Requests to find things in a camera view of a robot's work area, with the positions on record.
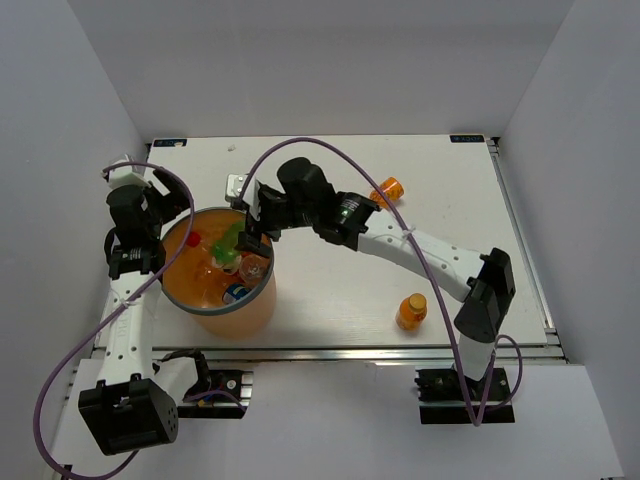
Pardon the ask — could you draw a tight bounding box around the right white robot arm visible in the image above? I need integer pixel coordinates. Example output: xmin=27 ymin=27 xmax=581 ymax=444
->
xmin=225 ymin=157 xmax=515 ymax=399

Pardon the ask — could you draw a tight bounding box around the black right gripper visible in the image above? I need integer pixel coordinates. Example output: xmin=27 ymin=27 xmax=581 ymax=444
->
xmin=235 ymin=184 xmax=318 ymax=258

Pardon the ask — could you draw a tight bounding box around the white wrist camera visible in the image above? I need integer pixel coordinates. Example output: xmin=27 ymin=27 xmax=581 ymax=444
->
xmin=101 ymin=154 xmax=150 ymax=190
xmin=225 ymin=174 xmax=261 ymax=220

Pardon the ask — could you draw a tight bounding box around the clear bottle red cap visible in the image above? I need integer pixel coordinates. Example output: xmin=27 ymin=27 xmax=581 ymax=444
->
xmin=186 ymin=231 xmax=241 ymax=275

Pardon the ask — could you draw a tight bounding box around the orange juice bottle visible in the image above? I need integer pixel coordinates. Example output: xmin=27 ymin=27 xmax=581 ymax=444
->
xmin=395 ymin=293 xmax=428 ymax=331
xmin=369 ymin=177 xmax=405 ymax=203

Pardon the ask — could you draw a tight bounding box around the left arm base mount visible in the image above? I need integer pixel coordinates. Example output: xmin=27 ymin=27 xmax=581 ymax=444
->
xmin=154 ymin=349 xmax=253 ymax=420

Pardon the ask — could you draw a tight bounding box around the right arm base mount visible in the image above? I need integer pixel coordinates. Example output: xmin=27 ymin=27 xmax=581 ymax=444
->
xmin=410 ymin=367 xmax=516 ymax=426

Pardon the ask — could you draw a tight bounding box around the black table label right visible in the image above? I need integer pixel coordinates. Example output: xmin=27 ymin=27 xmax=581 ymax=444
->
xmin=449 ymin=134 xmax=485 ymax=144

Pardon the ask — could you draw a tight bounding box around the black table label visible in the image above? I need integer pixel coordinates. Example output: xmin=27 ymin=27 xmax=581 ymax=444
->
xmin=152 ymin=138 xmax=187 ymax=148
xmin=449 ymin=134 xmax=485 ymax=144

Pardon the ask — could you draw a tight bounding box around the blue label bottle in bin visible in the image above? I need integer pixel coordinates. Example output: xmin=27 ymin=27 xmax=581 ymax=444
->
xmin=222 ymin=283 xmax=251 ymax=305

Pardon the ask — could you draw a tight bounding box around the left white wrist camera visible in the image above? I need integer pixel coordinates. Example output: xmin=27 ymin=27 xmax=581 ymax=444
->
xmin=101 ymin=154 xmax=150 ymax=190

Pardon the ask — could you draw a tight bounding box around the green plastic bottle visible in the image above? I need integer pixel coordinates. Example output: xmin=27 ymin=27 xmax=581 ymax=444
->
xmin=210 ymin=221 xmax=244 ymax=267

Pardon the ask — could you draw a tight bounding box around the black table label left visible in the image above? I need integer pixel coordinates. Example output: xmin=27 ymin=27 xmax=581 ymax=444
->
xmin=152 ymin=138 xmax=187 ymax=148

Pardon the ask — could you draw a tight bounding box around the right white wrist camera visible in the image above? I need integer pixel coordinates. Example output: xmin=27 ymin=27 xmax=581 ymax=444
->
xmin=225 ymin=174 xmax=261 ymax=220

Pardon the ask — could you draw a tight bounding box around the aluminium table edge rail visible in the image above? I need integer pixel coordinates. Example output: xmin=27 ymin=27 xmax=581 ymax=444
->
xmin=149 ymin=344 xmax=566 ymax=365

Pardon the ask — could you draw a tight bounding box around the clear bottle blue label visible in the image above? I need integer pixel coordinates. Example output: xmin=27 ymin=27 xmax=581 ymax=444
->
xmin=238 ymin=254 xmax=270 ymax=288

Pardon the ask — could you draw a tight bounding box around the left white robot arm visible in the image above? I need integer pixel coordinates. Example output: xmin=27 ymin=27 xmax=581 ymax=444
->
xmin=78 ymin=168 xmax=212 ymax=456

